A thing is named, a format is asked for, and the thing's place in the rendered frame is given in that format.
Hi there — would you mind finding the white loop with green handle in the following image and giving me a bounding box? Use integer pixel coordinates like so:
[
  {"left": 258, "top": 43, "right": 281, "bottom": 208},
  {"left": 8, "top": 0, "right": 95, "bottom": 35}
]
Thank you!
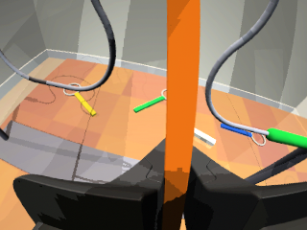
[{"left": 134, "top": 88, "right": 166, "bottom": 114}]

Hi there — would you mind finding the yellow handle with grey loop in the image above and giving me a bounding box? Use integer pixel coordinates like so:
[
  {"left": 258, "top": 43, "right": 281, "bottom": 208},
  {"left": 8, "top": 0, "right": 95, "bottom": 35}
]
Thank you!
[{"left": 64, "top": 83, "right": 96, "bottom": 116}]

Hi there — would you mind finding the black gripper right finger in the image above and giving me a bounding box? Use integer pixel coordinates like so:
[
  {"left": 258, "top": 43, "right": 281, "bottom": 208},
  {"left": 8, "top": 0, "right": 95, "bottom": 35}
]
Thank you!
[{"left": 183, "top": 146, "right": 307, "bottom": 230}]

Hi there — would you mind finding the orange long handle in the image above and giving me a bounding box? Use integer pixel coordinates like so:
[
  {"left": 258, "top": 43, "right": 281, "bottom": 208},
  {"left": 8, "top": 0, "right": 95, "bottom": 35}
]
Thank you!
[{"left": 161, "top": 0, "right": 201, "bottom": 230}]

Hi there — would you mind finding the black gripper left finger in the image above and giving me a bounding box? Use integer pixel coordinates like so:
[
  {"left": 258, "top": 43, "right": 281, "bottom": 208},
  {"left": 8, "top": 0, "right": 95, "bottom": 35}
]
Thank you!
[{"left": 12, "top": 138, "right": 165, "bottom": 230}]

